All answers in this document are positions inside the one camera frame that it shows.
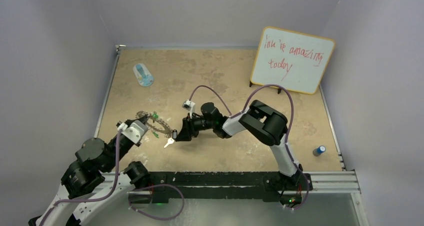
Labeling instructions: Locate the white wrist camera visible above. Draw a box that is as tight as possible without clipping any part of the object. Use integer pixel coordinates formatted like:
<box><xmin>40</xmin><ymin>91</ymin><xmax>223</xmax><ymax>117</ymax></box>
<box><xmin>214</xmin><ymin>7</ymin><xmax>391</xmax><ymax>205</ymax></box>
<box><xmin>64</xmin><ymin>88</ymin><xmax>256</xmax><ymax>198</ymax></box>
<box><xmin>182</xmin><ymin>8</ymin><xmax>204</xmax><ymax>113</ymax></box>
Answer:
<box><xmin>182</xmin><ymin>100</ymin><xmax>196</xmax><ymax>118</ymax></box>
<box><xmin>116</xmin><ymin>120</ymin><xmax>149</xmax><ymax>147</ymax></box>

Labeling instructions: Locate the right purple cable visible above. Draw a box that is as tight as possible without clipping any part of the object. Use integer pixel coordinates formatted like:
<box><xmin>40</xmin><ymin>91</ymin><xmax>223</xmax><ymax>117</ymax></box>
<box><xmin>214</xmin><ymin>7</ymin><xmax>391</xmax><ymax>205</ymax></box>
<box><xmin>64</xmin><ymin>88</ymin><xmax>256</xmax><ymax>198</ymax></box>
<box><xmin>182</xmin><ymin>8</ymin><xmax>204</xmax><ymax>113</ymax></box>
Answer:
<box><xmin>188</xmin><ymin>84</ymin><xmax>311</xmax><ymax>211</ymax></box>

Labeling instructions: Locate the white tag key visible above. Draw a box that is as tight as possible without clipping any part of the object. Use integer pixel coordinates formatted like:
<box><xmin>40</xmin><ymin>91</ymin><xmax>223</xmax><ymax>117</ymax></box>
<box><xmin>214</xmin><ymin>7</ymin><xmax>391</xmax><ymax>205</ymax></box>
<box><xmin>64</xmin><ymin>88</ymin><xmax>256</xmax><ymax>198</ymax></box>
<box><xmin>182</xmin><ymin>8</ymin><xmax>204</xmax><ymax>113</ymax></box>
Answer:
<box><xmin>164</xmin><ymin>138</ymin><xmax>175</xmax><ymax>148</ymax></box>

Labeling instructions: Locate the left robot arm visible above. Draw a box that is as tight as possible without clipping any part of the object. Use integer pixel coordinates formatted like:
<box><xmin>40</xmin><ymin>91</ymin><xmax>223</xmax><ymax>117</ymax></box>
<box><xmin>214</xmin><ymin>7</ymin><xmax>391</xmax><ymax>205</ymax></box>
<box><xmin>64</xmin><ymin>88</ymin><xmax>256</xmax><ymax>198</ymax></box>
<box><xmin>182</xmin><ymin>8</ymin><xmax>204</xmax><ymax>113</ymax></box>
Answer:
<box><xmin>28</xmin><ymin>116</ymin><xmax>150</xmax><ymax>225</ymax></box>

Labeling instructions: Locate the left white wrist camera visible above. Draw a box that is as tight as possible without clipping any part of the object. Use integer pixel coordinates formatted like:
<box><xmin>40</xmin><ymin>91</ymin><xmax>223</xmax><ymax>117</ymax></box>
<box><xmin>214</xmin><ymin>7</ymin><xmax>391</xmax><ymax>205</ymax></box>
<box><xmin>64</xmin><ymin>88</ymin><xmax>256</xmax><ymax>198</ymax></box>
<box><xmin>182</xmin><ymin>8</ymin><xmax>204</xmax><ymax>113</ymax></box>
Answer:
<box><xmin>116</xmin><ymin>120</ymin><xmax>149</xmax><ymax>147</ymax></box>

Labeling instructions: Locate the blue white blister package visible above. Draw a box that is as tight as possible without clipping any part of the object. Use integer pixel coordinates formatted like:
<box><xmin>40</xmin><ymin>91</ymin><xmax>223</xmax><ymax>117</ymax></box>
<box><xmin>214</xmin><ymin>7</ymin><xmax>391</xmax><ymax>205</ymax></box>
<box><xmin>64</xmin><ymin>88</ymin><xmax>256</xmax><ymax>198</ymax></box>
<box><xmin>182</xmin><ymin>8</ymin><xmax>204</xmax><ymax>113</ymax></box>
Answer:
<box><xmin>133</xmin><ymin>63</ymin><xmax>154</xmax><ymax>87</ymax></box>

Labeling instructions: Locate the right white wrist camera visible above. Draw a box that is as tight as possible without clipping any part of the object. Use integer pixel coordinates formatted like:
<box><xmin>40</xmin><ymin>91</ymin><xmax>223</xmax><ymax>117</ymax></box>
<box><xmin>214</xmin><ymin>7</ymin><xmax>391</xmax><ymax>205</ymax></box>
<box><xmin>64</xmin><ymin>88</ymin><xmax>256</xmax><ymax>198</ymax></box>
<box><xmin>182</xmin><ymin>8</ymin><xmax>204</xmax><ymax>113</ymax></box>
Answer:
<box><xmin>182</xmin><ymin>100</ymin><xmax>196</xmax><ymax>118</ymax></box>

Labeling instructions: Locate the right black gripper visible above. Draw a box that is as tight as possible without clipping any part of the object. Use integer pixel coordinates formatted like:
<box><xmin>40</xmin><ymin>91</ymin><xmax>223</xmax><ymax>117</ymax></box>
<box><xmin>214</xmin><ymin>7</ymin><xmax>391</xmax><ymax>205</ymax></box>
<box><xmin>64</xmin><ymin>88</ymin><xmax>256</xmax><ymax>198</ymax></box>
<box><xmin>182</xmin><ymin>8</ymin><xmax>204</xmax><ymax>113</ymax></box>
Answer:
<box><xmin>176</xmin><ymin>112</ymin><xmax>216</xmax><ymax>142</ymax></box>

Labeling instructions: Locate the blue cap stamp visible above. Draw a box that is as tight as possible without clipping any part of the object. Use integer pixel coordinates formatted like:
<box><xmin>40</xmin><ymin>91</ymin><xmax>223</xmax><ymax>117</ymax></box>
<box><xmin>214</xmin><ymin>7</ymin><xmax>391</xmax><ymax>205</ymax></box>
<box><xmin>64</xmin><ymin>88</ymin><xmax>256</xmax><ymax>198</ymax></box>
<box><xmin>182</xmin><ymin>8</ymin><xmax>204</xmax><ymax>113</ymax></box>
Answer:
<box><xmin>312</xmin><ymin>145</ymin><xmax>326</xmax><ymax>157</ymax></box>

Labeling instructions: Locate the whiteboard with yellow frame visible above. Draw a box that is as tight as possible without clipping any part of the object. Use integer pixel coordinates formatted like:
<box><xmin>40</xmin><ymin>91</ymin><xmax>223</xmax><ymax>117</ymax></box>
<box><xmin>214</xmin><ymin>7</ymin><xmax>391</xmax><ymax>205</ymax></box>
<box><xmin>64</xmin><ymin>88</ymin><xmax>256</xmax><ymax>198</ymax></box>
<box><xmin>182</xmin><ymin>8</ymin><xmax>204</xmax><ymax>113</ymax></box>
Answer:
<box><xmin>249</xmin><ymin>27</ymin><xmax>336</xmax><ymax>95</ymax></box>

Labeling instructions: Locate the black tag key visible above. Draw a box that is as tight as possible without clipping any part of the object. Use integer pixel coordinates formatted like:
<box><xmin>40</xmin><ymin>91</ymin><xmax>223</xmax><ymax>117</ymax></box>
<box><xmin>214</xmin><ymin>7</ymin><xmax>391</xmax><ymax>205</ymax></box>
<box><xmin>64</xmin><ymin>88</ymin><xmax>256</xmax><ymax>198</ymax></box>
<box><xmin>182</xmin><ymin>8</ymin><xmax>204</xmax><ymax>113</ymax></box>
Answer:
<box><xmin>171</xmin><ymin>129</ymin><xmax>178</xmax><ymax>139</ymax></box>

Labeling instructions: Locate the black base beam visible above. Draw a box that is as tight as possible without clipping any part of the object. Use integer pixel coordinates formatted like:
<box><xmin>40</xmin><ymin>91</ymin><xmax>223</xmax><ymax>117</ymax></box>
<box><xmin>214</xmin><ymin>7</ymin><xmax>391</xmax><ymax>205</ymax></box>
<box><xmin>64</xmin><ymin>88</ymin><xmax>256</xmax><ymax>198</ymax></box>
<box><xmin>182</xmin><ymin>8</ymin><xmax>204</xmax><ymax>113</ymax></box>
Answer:
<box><xmin>128</xmin><ymin>171</ymin><xmax>313</xmax><ymax>205</ymax></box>

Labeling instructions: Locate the metal disc with keyrings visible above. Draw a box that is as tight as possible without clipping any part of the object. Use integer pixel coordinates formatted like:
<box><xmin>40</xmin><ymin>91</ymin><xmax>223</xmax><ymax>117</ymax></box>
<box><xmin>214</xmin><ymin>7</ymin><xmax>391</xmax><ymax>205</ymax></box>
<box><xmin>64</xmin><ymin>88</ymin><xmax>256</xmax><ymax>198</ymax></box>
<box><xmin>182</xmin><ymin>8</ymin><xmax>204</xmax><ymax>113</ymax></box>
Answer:
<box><xmin>136</xmin><ymin>111</ymin><xmax>173</xmax><ymax>138</ymax></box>

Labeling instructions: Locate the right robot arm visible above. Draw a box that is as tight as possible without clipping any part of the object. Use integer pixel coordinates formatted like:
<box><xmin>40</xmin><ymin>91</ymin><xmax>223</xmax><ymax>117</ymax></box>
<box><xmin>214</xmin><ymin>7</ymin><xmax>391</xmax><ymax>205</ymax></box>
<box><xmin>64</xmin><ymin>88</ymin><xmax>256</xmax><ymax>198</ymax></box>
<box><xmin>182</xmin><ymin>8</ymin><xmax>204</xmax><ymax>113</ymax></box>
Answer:
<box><xmin>171</xmin><ymin>100</ymin><xmax>301</xmax><ymax>189</ymax></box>

